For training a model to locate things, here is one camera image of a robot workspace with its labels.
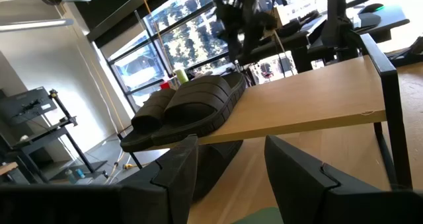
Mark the yellow hanging cable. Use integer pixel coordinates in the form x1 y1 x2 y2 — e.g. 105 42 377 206
137 0 176 83

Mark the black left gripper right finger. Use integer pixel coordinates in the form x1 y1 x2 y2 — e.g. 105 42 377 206
264 134 423 224

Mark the black rolling stand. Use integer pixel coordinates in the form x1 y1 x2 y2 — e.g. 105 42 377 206
13 89 108 182

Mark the long ceiling light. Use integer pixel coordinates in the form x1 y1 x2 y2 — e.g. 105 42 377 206
0 18 74 32

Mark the wooden shelf with black frame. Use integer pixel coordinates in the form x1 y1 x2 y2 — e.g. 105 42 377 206
145 32 414 190

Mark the black display screen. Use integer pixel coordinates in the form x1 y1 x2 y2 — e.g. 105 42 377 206
0 87 58 126

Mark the green slide sandal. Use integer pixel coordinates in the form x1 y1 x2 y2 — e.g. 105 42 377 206
231 206 285 224

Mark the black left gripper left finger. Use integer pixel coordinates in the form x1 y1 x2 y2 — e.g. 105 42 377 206
0 134 200 224

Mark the black computer mouse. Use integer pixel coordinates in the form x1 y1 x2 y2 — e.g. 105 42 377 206
358 3 386 15

